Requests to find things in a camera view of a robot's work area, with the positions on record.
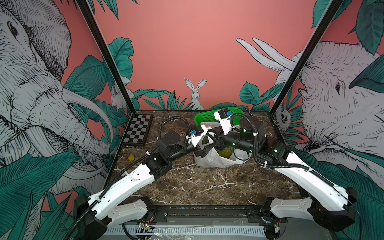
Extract pineapple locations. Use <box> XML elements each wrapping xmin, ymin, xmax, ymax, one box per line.
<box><xmin>216</xmin><ymin>147</ymin><xmax>233</xmax><ymax>159</ymax></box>

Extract white plastic bag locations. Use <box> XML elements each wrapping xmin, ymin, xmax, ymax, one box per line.
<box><xmin>193</xmin><ymin>121</ymin><xmax>252</xmax><ymax>169</ymax></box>

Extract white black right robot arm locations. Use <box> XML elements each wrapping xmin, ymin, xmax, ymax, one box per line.
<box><xmin>215</xmin><ymin>113</ymin><xmax>357</xmax><ymax>232</ymax></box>

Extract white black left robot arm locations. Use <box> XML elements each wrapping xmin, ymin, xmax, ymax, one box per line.
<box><xmin>64</xmin><ymin>129</ymin><xmax>217</xmax><ymax>240</ymax></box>

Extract green plastic basket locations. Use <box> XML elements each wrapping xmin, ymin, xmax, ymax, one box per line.
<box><xmin>194</xmin><ymin>107</ymin><xmax>244</xmax><ymax>128</ymax></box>

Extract black white checkerboard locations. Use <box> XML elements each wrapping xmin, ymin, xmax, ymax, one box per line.
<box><xmin>123</xmin><ymin>114</ymin><xmax>153</xmax><ymax>147</ymax></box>

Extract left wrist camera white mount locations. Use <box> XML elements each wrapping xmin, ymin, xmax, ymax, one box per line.
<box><xmin>187</xmin><ymin>125</ymin><xmax>213</xmax><ymax>148</ymax></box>

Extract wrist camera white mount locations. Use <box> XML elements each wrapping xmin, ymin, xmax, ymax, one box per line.
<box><xmin>214</xmin><ymin>108</ymin><xmax>236</xmax><ymax>136</ymax></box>
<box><xmin>187</xmin><ymin>125</ymin><xmax>213</xmax><ymax>148</ymax></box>

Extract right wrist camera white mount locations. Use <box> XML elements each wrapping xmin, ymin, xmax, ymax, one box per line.
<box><xmin>214</xmin><ymin>108</ymin><xmax>236</xmax><ymax>136</ymax></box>

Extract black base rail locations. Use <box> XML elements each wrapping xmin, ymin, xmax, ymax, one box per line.
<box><xmin>143</xmin><ymin>204</ymin><xmax>328</xmax><ymax>224</ymax></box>

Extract white slotted cable duct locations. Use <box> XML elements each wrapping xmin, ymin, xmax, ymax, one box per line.
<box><xmin>125</xmin><ymin>225</ymin><xmax>266</xmax><ymax>238</ymax></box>

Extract right black frame post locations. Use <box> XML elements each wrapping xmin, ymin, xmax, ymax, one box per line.
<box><xmin>269</xmin><ymin>0</ymin><xmax>344</xmax><ymax>115</ymax></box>

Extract black frame post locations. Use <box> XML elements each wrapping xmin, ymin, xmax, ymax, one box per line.
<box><xmin>76</xmin><ymin>0</ymin><xmax>136</xmax><ymax>114</ymax></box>
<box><xmin>269</xmin><ymin>0</ymin><xmax>344</xmax><ymax>115</ymax></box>

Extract left black frame post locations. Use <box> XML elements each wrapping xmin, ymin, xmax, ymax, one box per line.
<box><xmin>76</xmin><ymin>0</ymin><xmax>136</xmax><ymax>114</ymax></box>

